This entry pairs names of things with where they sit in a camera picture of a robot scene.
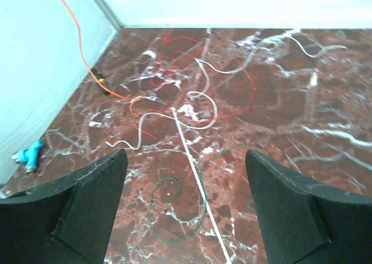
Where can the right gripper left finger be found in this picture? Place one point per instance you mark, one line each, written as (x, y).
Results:
(67, 220)

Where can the long white zip tie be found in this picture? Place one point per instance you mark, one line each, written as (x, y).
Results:
(200, 186)

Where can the blue plastic fitting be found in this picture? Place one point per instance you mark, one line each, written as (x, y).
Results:
(29, 157)

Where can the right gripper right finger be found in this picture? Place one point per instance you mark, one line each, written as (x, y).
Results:
(305, 221)

